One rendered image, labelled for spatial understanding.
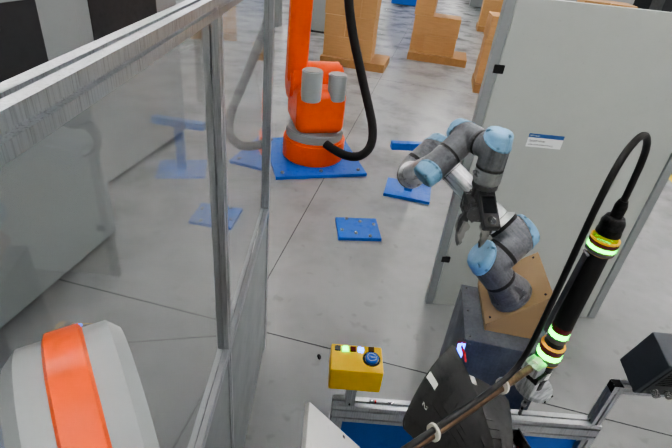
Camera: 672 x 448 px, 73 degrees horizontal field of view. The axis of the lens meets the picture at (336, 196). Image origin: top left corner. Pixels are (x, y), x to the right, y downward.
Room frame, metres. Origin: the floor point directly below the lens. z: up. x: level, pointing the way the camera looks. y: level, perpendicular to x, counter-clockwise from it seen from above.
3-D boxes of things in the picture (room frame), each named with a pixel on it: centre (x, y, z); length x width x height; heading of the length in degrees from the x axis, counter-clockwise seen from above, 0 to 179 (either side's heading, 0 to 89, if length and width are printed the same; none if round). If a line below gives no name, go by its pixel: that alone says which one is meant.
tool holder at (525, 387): (0.60, -0.42, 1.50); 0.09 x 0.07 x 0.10; 127
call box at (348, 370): (0.96, -0.12, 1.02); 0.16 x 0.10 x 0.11; 92
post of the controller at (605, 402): (0.99, -0.94, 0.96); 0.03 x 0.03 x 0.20; 2
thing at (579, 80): (2.44, -1.31, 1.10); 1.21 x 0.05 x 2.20; 92
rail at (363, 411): (0.97, -0.51, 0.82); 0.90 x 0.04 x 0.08; 92
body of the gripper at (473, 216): (1.14, -0.41, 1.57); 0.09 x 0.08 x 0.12; 2
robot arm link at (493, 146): (1.13, -0.41, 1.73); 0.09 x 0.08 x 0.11; 33
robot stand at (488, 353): (1.28, -0.68, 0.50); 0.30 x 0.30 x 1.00; 82
